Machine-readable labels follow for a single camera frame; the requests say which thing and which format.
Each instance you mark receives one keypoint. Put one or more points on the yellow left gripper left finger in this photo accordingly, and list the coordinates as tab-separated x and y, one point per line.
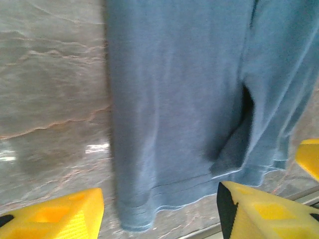
54	221

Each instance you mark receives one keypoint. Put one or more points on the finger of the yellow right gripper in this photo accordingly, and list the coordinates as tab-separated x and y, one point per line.
310	156

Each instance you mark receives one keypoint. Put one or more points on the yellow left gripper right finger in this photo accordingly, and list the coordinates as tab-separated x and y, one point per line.
264	216

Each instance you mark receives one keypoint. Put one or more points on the blue t-shirt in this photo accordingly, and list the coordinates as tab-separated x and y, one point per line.
174	99

